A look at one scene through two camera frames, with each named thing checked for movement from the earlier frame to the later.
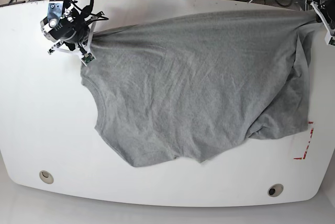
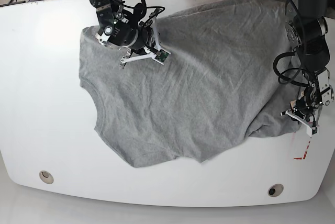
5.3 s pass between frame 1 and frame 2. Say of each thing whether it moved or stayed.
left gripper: moved
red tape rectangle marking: stayed
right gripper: moved
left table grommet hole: stayed
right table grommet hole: stayed
